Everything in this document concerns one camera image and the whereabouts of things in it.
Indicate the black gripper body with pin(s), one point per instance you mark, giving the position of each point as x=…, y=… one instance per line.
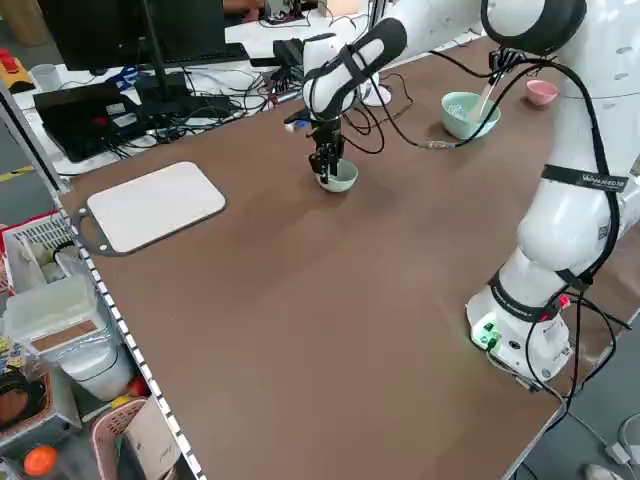
x=327, y=134

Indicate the small green bowl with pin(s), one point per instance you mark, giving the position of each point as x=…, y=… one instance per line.
x=345, y=180

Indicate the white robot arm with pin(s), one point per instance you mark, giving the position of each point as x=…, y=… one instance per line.
x=565, y=225

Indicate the pink bowl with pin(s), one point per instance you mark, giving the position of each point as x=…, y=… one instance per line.
x=542, y=95

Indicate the large green bowl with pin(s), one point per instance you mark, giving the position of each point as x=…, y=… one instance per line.
x=462, y=125

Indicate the black power supply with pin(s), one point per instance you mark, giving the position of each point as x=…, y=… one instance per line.
x=287, y=52

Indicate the white grey-rimmed cutting board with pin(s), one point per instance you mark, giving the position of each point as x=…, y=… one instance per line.
x=155, y=205

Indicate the black stand pole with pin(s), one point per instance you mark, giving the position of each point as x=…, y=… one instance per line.
x=162, y=65

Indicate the black monitor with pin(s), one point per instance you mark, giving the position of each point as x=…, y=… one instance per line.
x=100, y=30

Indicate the clear plastic beaker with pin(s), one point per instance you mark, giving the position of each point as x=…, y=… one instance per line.
x=46, y=77

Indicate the white slotted basket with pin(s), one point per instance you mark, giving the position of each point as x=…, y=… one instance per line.
x=35, y=235

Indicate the clear plastic storage box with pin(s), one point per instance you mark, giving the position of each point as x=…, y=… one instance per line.
x=50, y=310

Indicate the brown cardboard sheet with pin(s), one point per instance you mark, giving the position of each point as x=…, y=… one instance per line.
x=152, y=437

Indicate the red emergency stop button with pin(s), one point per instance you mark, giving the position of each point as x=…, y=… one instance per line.
x=11, y=70

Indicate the pink plastic basket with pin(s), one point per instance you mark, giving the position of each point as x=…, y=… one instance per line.
x=107, y=435

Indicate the aluminium frame post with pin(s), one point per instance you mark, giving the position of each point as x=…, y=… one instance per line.
x=377, y=10

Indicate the aluminium frame rail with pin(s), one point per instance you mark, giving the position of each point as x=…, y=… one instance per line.
x=130, y=345

